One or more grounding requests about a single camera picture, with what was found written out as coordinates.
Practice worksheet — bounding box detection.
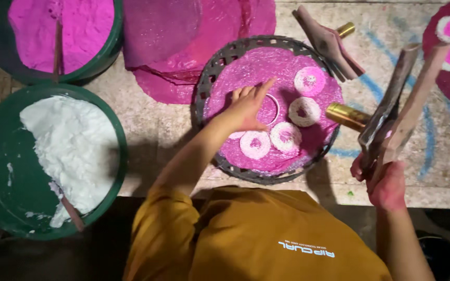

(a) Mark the metal ring mould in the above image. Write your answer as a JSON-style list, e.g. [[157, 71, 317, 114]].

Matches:
[[257, 94, 280, 126]]

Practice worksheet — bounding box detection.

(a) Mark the pink round sheet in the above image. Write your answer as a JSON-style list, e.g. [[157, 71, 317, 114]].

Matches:
[[203, 47, 344, 173]]

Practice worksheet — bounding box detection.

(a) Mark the white powder heap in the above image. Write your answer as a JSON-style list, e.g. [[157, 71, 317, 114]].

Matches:
[[19, 95, 120, 229]]

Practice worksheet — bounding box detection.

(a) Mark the stack of pink round sheets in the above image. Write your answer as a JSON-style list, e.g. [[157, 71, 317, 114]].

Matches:
[[123, 0, 277, 105]]

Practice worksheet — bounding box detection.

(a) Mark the black woven basket tray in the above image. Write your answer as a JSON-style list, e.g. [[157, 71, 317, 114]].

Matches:
[[192, 35, 343, 185]]

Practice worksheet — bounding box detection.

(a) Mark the black shoe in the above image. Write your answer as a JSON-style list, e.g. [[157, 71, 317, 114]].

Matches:
[[416, 229, 450, 281]]

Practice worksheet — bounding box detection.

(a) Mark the dark red round tray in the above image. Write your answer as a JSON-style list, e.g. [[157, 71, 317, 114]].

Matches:
[[422, 0, 450, 109]]

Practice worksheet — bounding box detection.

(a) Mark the mustard yellow shirt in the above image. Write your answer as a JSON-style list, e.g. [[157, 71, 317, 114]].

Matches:
[[123, 185, 393, 281]]

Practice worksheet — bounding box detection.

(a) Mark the person's right hand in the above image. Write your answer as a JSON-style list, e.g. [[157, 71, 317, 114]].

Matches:
[[350, 153, 407, 213]]

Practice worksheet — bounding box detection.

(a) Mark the pink powder heap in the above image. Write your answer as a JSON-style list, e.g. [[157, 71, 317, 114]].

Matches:
[[8, 0, 115, 75]]

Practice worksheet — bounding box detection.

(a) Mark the person's left hand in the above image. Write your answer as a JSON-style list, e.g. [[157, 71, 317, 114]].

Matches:
[[219, 77, 276, 132]]

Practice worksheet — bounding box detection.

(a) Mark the green bucket of pink powder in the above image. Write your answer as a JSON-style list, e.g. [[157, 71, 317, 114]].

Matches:
[[0, 0, 124, 86]]

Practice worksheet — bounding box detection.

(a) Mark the wooden stick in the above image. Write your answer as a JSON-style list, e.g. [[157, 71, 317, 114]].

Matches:
[[49, 181, 86, 233], [52, 20, 64, 83]]

